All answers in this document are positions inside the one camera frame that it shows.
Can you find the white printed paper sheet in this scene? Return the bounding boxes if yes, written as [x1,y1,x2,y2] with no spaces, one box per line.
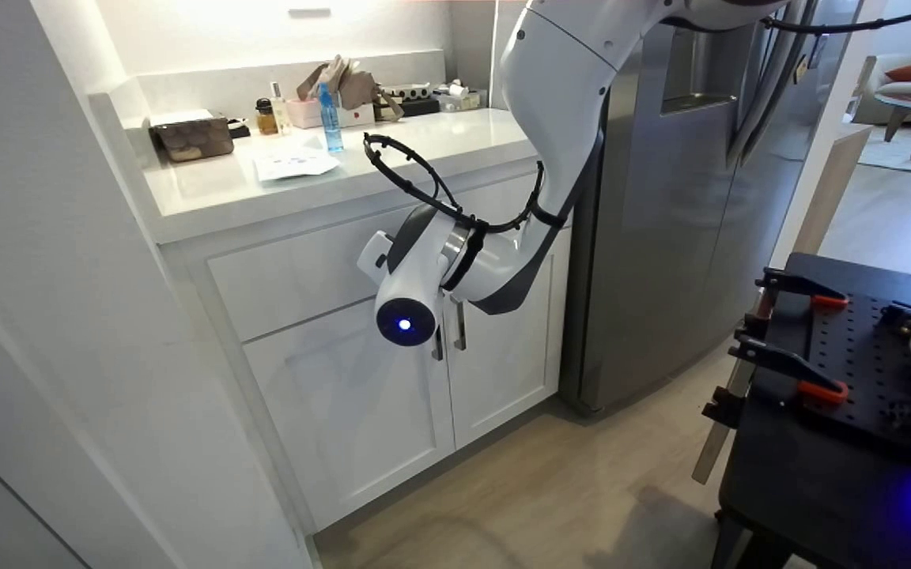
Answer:
[254,147,346,186]

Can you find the thick black cable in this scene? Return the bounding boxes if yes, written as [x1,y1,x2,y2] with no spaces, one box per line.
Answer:
[666,0,911,34]

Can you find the white drawer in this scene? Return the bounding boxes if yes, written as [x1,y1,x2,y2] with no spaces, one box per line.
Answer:
[206,169,559,346]

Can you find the stainless steel refrigerator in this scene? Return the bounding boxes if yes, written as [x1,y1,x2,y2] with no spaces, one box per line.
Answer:
[557,0,875,421]

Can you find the slim white bottle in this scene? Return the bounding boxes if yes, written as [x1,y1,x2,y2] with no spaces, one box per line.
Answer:
[270,83,295,136]

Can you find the small brown bottle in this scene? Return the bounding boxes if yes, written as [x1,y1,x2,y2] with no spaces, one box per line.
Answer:
[254,96,283,138]

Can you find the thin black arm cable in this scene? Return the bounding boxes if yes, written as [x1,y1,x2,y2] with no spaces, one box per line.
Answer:
[362,129,575,297]

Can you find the white base cabinet door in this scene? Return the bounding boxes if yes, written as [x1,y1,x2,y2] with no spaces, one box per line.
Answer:
[242,294,458,534]
[442,237,574,453]

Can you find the small white countertop object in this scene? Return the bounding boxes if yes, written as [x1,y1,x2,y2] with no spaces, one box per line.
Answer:
[442,76,489,114]

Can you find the white counter cabinet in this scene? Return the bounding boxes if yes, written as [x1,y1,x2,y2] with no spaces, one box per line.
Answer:
[87,103,575,539]

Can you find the blue plastic bottle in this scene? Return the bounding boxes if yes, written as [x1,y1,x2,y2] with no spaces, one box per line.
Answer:
[317,83,349,159]

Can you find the black perforated robot cart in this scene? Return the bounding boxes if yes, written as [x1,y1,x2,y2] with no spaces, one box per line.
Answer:
[705,249,911,569]

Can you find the black clamp orange handle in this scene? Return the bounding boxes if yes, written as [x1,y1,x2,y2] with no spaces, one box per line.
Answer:
[754,266,856,319]
[729,330,856,414]

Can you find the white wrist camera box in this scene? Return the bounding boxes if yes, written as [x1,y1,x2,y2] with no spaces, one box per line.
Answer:
[354,227,395,284]

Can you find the dark small countertop items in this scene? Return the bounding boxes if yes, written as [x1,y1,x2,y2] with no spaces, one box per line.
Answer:
[374,84,451,119]

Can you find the brown leather box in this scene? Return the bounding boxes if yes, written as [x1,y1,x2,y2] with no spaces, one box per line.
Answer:
[145,114,237,169]

